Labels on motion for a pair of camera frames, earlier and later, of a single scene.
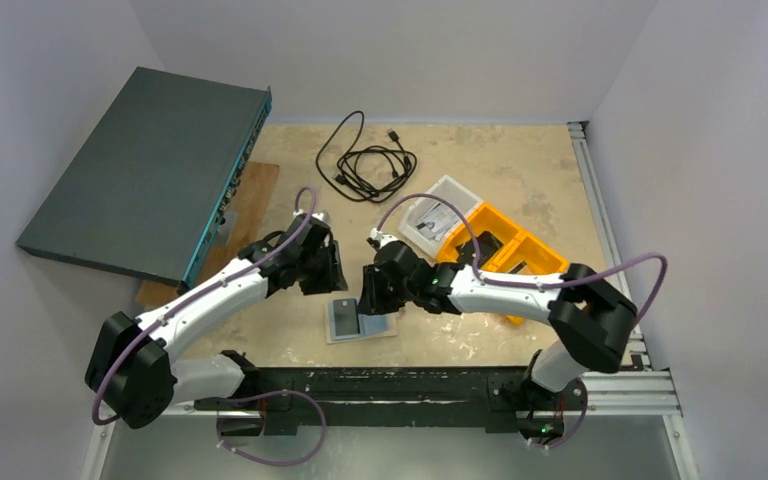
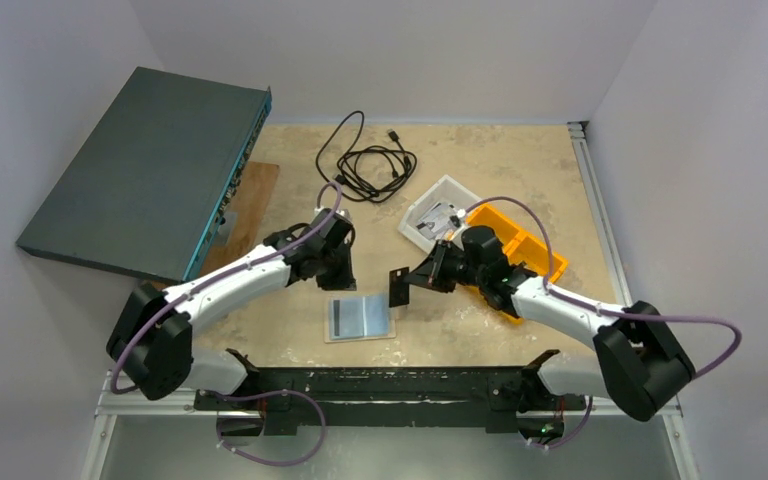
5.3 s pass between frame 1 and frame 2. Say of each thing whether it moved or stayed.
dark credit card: moved
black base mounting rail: stayed
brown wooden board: stayed
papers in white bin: stayed
